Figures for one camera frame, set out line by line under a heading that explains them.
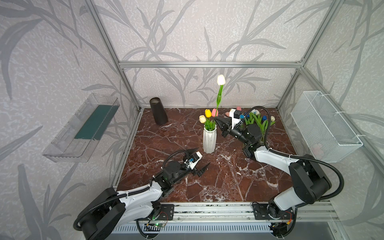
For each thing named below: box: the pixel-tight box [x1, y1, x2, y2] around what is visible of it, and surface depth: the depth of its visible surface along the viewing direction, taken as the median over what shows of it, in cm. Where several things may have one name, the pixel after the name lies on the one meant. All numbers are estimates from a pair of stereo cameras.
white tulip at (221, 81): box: [215, 74, 226, 117], surface depth 61 cm
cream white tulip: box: [199, 114, 207, 124], surface depth 75 cm
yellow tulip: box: [204, 109, 212, 118], surface depth 79 cm
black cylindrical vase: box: [149, 97, 169, 125], surface depth 103 cm
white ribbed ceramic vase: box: [202, 124, 217, 154], surface depth 85 cm
